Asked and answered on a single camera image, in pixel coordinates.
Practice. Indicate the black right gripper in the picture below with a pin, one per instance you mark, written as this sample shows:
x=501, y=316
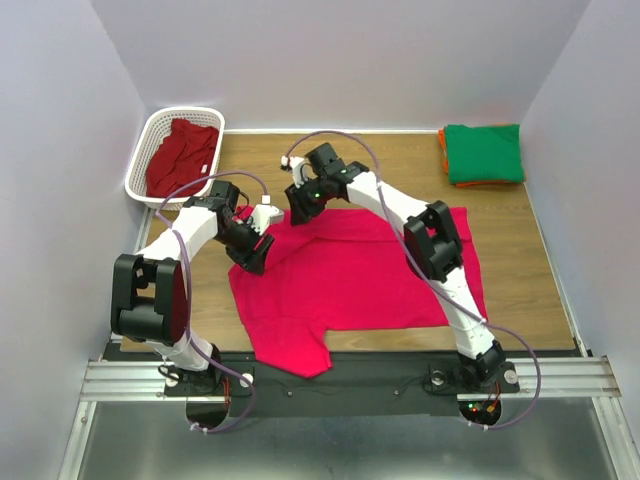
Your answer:
x=301, y=210

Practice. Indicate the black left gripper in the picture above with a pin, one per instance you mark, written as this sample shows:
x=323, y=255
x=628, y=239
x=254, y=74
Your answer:
x=253, y=260

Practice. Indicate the bright pink t shirt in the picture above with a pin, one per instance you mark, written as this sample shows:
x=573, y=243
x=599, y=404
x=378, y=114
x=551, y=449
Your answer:
x=344, y=271

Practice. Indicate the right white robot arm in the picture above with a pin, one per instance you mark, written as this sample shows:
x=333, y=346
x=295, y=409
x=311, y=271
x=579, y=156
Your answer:
x=428, y=236

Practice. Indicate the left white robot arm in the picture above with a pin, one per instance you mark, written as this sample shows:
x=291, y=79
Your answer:
x=150, y=289

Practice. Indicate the dark red t shirt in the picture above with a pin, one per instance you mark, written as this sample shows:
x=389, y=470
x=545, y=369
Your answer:
x=185, y=155

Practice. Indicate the white perforated plastic basket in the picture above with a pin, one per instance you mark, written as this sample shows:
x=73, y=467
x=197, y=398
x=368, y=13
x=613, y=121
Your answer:
x=155, y=130

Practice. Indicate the folded orange t shirt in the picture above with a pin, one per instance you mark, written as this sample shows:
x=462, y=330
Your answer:
x=442, y=145

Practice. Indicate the folded green t shirt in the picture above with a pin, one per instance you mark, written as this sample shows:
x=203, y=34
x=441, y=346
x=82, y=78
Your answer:
x=482, y=152

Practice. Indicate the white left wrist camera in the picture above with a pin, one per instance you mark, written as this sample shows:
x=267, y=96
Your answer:
x=264, y=215

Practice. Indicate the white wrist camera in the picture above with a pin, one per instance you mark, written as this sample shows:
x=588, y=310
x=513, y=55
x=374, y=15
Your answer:
x=296, y=166
x=264, y=215

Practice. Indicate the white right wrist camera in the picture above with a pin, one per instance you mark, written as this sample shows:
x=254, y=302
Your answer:
x=296, y=166

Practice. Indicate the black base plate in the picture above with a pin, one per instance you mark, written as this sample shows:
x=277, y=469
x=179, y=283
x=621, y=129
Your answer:
x=357, y=384

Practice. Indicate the aluminium frame rail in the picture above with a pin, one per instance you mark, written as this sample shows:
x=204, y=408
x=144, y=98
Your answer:
x=114, y=376

